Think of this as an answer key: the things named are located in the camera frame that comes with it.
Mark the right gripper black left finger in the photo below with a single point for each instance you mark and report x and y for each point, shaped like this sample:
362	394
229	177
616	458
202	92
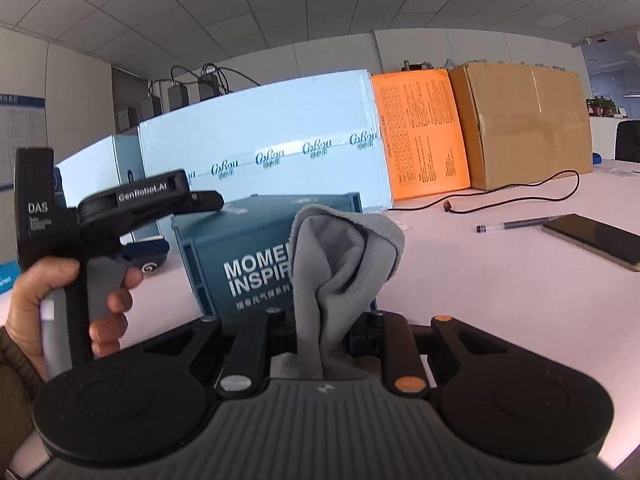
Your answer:
247	365

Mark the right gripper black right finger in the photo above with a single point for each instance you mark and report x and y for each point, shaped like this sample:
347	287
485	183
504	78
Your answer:
402	368

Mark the dark teal container box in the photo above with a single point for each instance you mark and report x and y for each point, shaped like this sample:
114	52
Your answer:
237	259

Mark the grey cleaning cloth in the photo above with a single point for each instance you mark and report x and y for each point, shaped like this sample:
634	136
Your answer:
340	262

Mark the person left hand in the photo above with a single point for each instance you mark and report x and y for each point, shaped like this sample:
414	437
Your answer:
23	321

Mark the blue pen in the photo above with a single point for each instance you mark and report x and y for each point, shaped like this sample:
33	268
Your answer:
514	224

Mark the orange printed box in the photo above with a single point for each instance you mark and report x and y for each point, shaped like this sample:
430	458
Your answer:
421	131

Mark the large light blue carton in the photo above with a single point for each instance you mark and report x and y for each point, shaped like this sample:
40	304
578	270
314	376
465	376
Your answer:
313	135

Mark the black smartphone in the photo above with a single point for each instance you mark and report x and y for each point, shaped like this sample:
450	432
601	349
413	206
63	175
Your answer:
617	245

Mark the brown cardboard box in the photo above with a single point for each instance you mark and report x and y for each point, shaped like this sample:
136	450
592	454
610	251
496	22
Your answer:
521	123

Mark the black power adapters with cables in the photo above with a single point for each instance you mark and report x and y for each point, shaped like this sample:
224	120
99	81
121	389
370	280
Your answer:
182	88

